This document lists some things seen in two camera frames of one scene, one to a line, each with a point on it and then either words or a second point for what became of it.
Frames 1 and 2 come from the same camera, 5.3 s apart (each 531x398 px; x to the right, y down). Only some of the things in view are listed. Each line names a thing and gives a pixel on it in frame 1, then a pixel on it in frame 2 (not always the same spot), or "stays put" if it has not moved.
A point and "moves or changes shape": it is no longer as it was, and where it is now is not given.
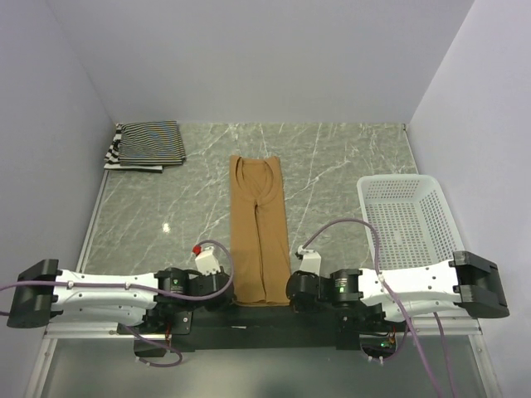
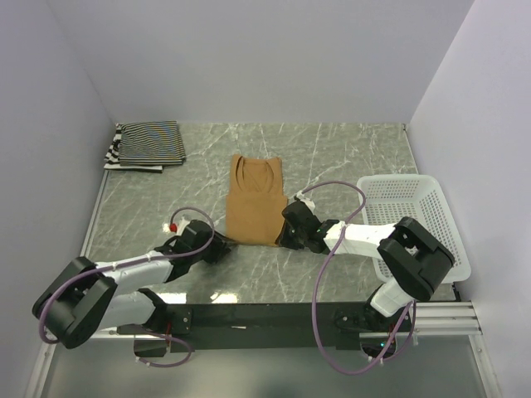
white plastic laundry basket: (415, 223) stays put
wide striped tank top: (112, 160) stays put
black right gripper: (300, 305) to (284, 240)
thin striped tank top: (154, 143) stays put
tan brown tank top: (259, 232) moves or changes shape
